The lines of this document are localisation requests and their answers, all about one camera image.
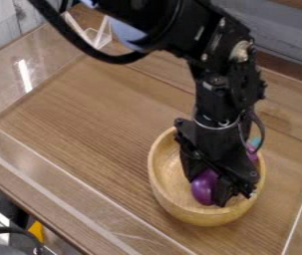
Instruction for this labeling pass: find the clear acrylic tray wall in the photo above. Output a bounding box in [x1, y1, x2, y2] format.
[0, 25, 302, 255]

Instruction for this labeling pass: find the yellow tag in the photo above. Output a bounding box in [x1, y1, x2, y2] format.
[28, 220, 45, 242]

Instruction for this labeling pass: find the black cable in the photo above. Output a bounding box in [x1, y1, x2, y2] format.
[0, 226, 45, 255]

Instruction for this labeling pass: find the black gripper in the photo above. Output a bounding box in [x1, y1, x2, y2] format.
[174, 119, 259, 207]

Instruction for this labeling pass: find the clear acrylic corner bracket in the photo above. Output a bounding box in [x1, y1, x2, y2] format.
[64, 12, 112, 50]

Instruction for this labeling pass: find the black metal base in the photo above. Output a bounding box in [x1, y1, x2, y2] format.
[0, 198, 59, 255]

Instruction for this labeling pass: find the brown wooden bowl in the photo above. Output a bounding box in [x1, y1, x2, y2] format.
[148, 127, 267, 227]

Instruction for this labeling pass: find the purple toy eggplant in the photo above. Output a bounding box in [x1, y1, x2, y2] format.
[190, 136, 259, 206]

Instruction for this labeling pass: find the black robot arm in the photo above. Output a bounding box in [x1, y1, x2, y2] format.
[28, 0, 266, 207]

